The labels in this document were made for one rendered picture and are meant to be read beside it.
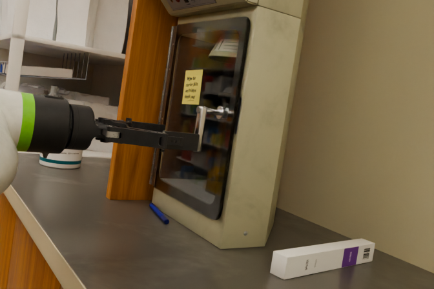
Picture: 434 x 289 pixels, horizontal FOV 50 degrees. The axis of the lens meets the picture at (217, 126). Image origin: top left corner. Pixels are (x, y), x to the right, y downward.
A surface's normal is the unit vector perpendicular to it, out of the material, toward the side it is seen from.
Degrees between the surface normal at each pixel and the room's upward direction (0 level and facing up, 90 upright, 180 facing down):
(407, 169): 90
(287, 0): 90
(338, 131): 90
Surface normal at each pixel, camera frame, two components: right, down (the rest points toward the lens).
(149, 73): 0.54, 0.12
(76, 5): 0.07, 0.14
